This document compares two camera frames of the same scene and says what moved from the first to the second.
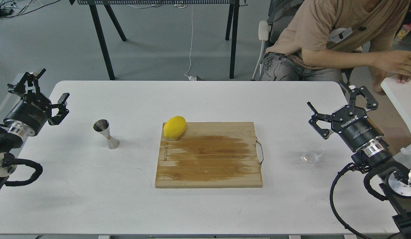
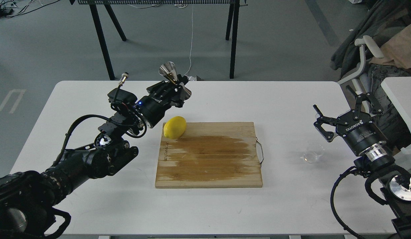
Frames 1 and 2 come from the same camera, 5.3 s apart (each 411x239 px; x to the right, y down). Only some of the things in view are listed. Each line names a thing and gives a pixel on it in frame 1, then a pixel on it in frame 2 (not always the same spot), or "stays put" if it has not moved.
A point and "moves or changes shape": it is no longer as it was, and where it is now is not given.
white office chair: (264, 28) → (368, 41)
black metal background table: (233, 14) stays put
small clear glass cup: (315, 151) stays put
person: (318, 39) → (399, 59)
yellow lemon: (175, 127) stays put
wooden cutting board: (209, 154) stays put
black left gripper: (29, 117) → (152, 110)
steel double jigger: (102, 126) moves or changes shape
